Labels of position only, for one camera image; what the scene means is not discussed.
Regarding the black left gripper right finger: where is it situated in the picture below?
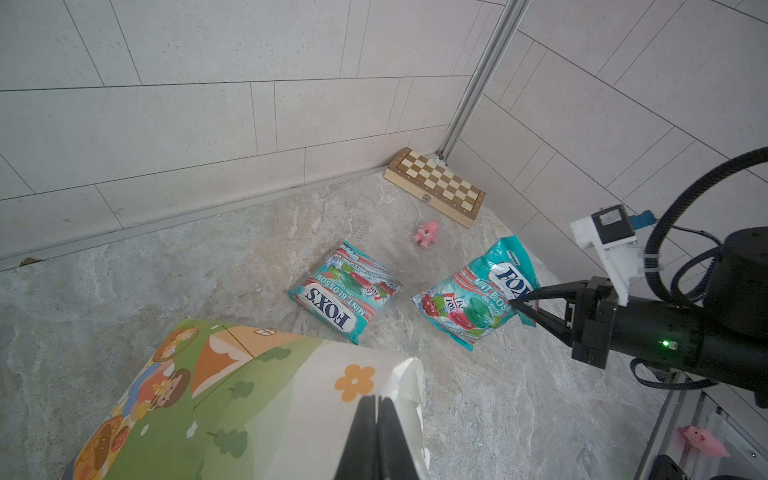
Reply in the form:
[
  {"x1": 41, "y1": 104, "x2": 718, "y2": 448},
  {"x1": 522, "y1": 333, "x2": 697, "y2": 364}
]
[{"x1": 377, "y1": 397, "x2": 419, "y2": 480}]

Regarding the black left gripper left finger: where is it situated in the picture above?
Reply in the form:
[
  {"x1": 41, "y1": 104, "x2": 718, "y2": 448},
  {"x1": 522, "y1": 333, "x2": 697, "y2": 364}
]
[{"x1": 334, "y1": 395, "x2": 380, "y2": 480}]

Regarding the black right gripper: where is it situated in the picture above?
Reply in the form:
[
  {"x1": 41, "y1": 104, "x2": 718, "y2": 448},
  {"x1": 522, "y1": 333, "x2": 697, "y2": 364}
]
[{"x1": 508, "y1": 277, "x2": 717, "y2": 369}]

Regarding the illustrated white paper bag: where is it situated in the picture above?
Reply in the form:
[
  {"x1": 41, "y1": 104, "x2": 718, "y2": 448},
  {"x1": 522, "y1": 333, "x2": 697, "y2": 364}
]
[{"x1": 63, "y1": 320, "x2": 429, "y2": 479}]

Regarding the teal Fox's mint candy bag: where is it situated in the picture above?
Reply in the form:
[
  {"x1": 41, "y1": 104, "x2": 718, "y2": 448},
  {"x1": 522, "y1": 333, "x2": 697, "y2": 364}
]
[{"x1": 289, "y1": 242, "x2": 402, "y2": 345}]

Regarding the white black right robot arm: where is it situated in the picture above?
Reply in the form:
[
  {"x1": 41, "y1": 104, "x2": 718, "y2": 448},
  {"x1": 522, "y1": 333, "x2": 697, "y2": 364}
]
[{"x1": 509, "y1": 148, "x2": 767, "y2": 408}]

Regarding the pink pig toy on table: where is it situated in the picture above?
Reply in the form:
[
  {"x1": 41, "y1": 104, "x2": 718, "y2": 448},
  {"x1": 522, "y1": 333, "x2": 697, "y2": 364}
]
[{"x1": 411, "y1": 220, "x2": 440, "y2": 250}]

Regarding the wooden folding chessboard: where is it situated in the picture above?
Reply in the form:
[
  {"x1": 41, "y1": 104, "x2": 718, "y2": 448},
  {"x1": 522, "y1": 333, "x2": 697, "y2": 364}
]
[{"x1": 384, "y1": 147, "x2": 486, "y2": 228}]

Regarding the metal corner strip right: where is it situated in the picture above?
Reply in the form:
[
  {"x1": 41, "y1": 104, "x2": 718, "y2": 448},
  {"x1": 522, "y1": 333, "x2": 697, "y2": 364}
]
[{"x1": 436, "y1": 0, "x2": 531, "y2": 163}]

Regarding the pink pig toy on rail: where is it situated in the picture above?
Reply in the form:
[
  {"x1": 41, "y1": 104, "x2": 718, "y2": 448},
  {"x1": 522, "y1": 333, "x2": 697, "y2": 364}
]
[{"x1": 681, "y1": 425, "x2": 730, "y2": 458}]

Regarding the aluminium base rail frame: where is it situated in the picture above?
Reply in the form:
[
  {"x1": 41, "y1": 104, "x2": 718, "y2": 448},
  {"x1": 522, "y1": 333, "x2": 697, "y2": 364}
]
[{"x1": 635, "y1": 373, "x2": 767, "y2": 479}]

